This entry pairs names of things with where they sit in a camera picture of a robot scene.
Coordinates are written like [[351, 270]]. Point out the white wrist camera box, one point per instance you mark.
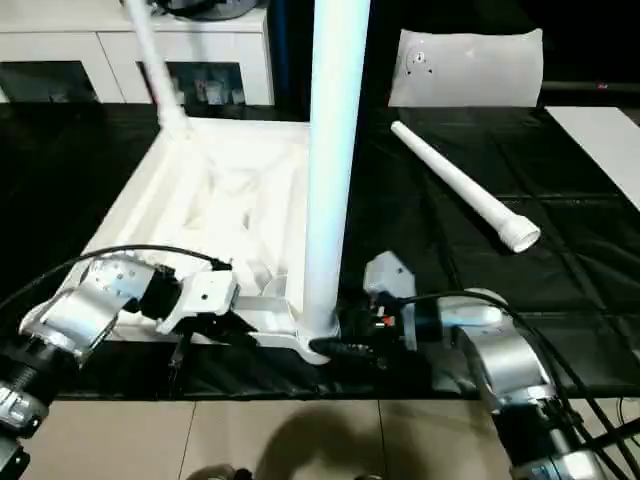
[[205, 295], [390, 275]]

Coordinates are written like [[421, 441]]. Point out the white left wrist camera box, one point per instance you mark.
[[205, 295]]

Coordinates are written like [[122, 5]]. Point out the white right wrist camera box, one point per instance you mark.
[[390, 275]]

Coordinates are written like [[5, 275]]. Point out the black mat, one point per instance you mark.
[[500, 275]]

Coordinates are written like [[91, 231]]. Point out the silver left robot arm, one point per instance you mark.
[[80, 310]]

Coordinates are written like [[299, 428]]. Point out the white plastic table top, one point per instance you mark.
[[165, 200]]

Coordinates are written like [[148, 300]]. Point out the white flat board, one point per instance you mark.
[[600, 145]]

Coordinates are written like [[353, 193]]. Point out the white cabinet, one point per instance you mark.
[[75, 40]]

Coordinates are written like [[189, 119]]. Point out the black metal table frame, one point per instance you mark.
[[617, 435]]

